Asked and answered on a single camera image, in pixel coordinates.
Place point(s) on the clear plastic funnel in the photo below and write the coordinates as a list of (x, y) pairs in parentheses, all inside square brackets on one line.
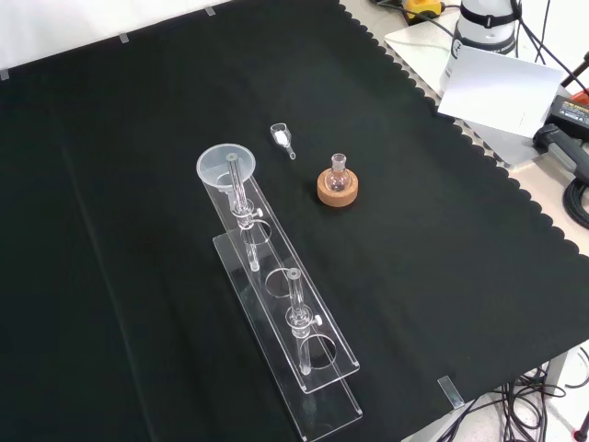
[(216, 168)]

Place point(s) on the small glass weighing funnel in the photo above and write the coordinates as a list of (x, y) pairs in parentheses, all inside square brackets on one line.
[(280, 135)]

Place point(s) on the clear acrylic funnel stand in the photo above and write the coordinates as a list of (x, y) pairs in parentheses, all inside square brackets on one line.
[(294, 331)]

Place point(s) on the small round-bottom glass flask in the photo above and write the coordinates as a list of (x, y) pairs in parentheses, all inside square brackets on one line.
[(338, 178)]

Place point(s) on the black bench cloth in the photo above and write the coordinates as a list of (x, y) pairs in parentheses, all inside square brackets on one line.
[(138, 138)]

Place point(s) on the pale board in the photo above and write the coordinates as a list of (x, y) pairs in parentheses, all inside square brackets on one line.
[(416, 46)]

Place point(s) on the clear tape strip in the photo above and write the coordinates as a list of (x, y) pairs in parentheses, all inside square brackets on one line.
[(125, 38), (210, 11), (451, 392), (4, 75)]

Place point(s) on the white paper card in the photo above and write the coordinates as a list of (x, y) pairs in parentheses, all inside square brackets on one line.
[(499, 92)]

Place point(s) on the yellow stop button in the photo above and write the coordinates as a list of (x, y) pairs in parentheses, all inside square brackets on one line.
[(423, 7)]

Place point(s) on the black power adapter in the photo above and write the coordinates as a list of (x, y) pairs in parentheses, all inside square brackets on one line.
[(570, 112)]

